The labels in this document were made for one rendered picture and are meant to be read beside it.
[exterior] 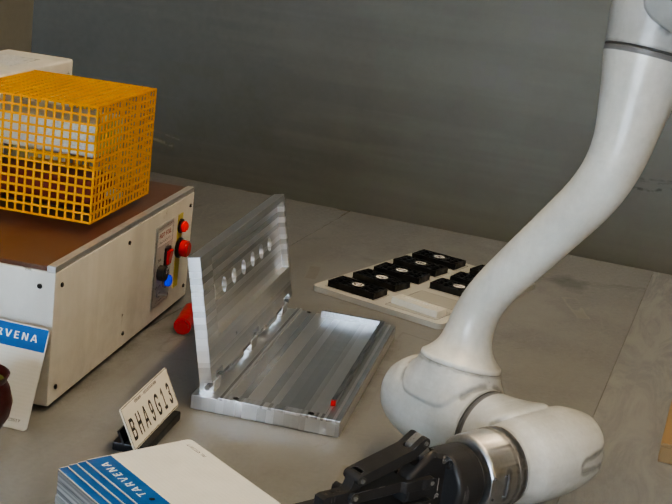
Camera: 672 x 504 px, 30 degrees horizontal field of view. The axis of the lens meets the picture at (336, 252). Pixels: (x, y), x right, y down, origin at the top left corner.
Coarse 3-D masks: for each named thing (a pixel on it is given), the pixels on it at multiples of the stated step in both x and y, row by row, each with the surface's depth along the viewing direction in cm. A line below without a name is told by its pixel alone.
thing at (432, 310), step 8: (392, 296) 223; (400, 296) 224; (408, 296) 224; (400, 304) 222; (408, 304) 221; (416, 304) 220; (424, 304) 222; (432, 304) 222; (424, 312) 219; (432, 312) 218; (440, 312) 219
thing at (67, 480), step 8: (64, 472) 127; (72, 472) 127; (64, 480) 127; (72, 480) 126; (80, 480) 126; (64, 488) 127; (72, 488) 126; (80, 488) 124; (88, 488) 124; (56, 496) 128; (64, 496) 127; (72, 496) 126; (80, 496) 125; (88, 496) 123; (96, 496) 123
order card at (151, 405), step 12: (156, 384) 162; (168, 384) 166; (144, 396) 158; (156, 396) 161; (168, 396) 165; (120, 408) 152; (132, 408) 154; (144, 408) 157; (156, 408) 160; (168, 408) 164; (132, 420) 153; (144, 420) 156; (156, 420) 160; (132, 432) 153; (144, 432) 156; (132, 444) 152
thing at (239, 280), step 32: (256, 224) 194; (192, 256) 165; (224, 256) 178; (256, 256) 194; (288, 256) 208; (192, 288) 166; (224, 288) 179; (256, 288) 193; (288, 288) 208; (224, 320) 178; (256, 320) 189; (224, 352) 174
